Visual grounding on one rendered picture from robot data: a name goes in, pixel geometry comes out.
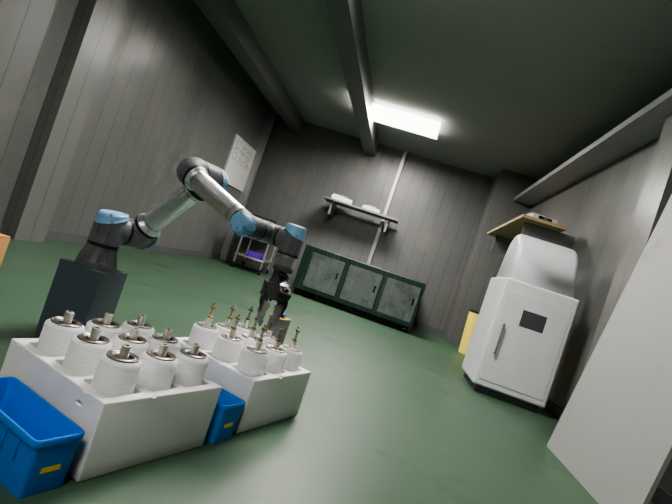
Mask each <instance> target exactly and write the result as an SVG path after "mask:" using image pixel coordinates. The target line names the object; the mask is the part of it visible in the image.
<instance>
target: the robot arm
mask: <svg viewBox="0 0 672 504"><path fill-rule="evenodd" d="M176 174H177V177H178V179H179V181H180V182H181V183H182V184H183V186H181V187H180V188H179V189H178V190H176V191H175V192H174V193H173V194H171V195H170V196H169V197H167V198H166V199H165V200H164V201H162V202H161V203H160V204H158V205H157V206H156V207H155V208H153V209H152V210H151V211H149V212H148V213H147V214H145V213H142V214H139V215H138V216H137V217H136V218H134V219H131V218H129V215H128V214H125V213H122V212H118V211H113V210H107V209H101V210H99V211H98V212H97V214H96V217H95V218H94V222H93V225H92V228H91V231H90V234H89V237H88V240H87V242H86V245H85V246H84V247H83V248H82V250H81V251H80V252H79V254H78V255H77V256H76V259H75V262H76V263H78V264H80V265H82V266H85V267H88V268H92V269H95V270H100V271H105V272H116V269H117V251H118V249H119V246H120V245H123V246H128V247H133V248H136V249H144V250H146V249H150V248H152V247H154V246H155V245H156V243H157V242H158V241H157V240H158V239H159V237H160V233H161V229H162V228H164V227H165V226H166V225H168V224H169V223H170V222H172V221H173V220H174V219H176V218H177V217H178V216H180V215H181V214H182V213H184V212H185V211H186V210H188V209H189V208H190V207H192V206H193V205H194V204H196V203H197V202H198V201H200V202H205V201H206V202H207V203H208V204H209V205H210V206H211V207H212V208H213V209H214V210H215V211H216V212H217V213H218V214H219V215H221V216H222V217H223V218H224V219H225V220H226V221H227V222H228V223H229V224H230V226H231V230H232V231H233V232H234V233H236V234H238V235H239V236H242V237H247V238H251V239H254V240H257V241H260V242H262V243H266V244H269V245H272V246H275V247H278V251H277V255H275V256H274V257H275V260H274V265H273V269H274V271H273V274H272V277H271V278H270V279H271V280H270V279H269V280H265V279H264V282H263V285H262V288H261V291H260V294H262V295H261V296H260V299H259V307H258V309H257V313H258V325H259V326H261V324H262V323H263V319H264V317H265V315H266V311H267V310H268V309H269V307H270V304H269V302H268V298H269V301H272V300H275V301H277V305H275V306H274V310H273V316H272V321H271V322H270V326H269V329H271V328H272V327H273V326H274V325H275V324H276V323H277V322H278V320H279V319H280V317H281V316H282V315H283V313H284V312H285V310H286V308H287V306H288V301H289V300H290V298H291V297H292V295H291V289H290V283H289V277H288V275H287V273H288V274H292V273H293V270H294V269H295V266H296V263H297V260H298V257H299V254H300V251H301V248H302V245H303V242H304V239H305V235H306V229H305V228H304V227H301V226H298V225H295V224H292V223H287V225H286V226H285V227H282V226H279V225H276V224H273V223H271V222H268V221H265V220H263V219H260V218H258V217H255V216H254V215H252V214H251V213H250V212H249V211H248V210H247V209H246V208H245V207H243V206H242V205H241V204H240V203H239V202H238V201H237V200H236V199H234V198H233V197H232V196H231V195H230V194H229V193H228V192H227V191H226V190H227V188H228V183H229V180H228V175H227V173H226V172H225V171H224V170H222V169H221V168H220V167H218V166H215V165H213V164H211V163H208V162H206V161H204V160H202V159H200V158H198V157H187V158H184V159H183V160H181V161H180V163H179V164H178V166H177V170H176Z"/></svg>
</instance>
